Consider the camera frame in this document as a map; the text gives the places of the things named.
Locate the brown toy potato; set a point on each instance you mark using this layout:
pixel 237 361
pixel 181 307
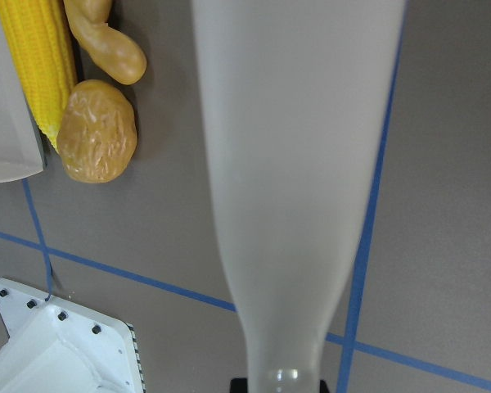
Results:
pixel 98 134

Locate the tan toy ginger root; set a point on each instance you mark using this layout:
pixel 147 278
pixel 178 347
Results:
pixel 111 50

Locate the beige plastic dustpan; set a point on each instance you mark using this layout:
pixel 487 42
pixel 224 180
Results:
pixel 21 149

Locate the yellow toy corn cob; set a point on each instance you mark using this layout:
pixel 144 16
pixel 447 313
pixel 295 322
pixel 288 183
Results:
pixel 38 37

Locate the beige hand brush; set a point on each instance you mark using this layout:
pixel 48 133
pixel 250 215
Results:
pixel 293 96

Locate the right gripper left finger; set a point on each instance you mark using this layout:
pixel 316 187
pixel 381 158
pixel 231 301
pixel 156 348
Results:
pixel 238 385

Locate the white camera mast base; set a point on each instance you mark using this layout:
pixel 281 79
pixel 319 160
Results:
pixel 56 345

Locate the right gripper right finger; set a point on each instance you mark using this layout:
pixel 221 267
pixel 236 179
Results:
pixel 323 387

